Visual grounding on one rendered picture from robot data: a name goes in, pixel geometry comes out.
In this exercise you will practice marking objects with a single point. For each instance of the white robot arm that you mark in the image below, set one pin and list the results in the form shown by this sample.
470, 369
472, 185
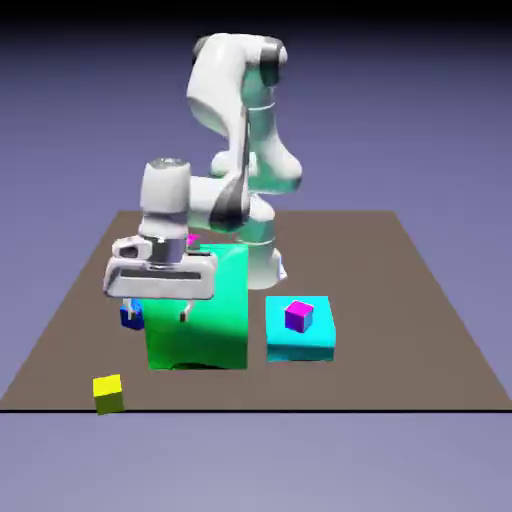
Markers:
216, 104

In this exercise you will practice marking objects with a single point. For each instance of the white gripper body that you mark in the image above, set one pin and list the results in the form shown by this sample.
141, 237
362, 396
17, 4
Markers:
160, 280

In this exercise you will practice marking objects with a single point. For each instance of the small magenta cube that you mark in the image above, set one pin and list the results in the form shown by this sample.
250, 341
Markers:
298, 316

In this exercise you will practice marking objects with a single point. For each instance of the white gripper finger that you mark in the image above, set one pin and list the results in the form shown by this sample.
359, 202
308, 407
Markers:
186, 310
128, 307

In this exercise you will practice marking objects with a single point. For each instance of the small pink cube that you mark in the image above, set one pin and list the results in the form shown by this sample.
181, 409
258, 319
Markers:
192, 239

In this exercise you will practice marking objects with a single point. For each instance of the small yellow cube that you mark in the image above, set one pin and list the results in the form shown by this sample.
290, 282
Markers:
108, 394

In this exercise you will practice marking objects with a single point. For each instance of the large green box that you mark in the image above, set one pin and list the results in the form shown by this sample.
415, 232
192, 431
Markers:
208, 312

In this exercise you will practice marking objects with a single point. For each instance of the large cyan box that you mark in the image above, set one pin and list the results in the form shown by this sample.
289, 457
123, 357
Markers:
308, 340

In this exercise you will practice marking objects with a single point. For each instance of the small blue cube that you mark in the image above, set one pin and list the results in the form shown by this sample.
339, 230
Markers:
134, 320

